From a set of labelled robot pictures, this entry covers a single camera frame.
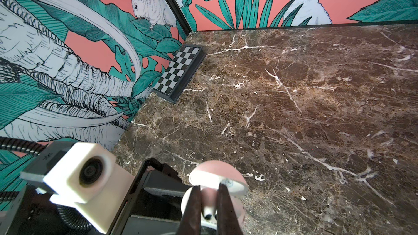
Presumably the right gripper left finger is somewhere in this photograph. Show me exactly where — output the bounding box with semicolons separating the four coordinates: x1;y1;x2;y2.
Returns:
176;186;202;235

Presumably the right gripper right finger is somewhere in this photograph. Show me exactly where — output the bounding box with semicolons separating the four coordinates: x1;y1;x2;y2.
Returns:
217;183;243;235

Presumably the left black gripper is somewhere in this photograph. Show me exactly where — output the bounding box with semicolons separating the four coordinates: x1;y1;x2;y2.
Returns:
107;158;191;235

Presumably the white earbud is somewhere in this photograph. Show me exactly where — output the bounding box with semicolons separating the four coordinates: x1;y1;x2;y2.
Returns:
201;188;218;220

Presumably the white round charging case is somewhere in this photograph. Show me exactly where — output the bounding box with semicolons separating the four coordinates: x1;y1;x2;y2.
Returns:
177;161;249;235

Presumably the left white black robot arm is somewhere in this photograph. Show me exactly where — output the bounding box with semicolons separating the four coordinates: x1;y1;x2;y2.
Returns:
1;137;188;235

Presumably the black white checkerboard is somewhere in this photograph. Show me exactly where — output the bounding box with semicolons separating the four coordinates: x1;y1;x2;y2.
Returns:
152;45;206;103

